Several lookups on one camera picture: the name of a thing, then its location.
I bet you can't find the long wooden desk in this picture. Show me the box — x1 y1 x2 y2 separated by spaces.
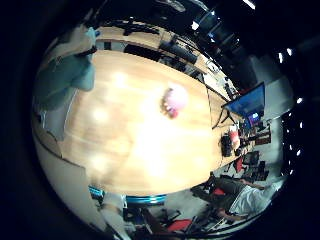
95 24 214 75

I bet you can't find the pink plush toy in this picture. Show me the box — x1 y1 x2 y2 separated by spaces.
162 84 190 119

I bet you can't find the blue metal table bar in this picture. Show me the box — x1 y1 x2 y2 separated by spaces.
88 185 105 198
125 194 168 205

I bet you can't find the black desk device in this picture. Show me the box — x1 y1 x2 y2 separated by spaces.
220 133 233 158

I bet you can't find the monitor with blue screen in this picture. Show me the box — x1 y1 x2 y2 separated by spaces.
221 82 267 118

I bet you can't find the red and white desk object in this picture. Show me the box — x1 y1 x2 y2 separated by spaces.
229 125 240 148

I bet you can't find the red chair seat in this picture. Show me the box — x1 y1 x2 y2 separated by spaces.
166 218 194 233

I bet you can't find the person in white shirt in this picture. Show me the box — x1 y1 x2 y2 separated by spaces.
213 176 284 222

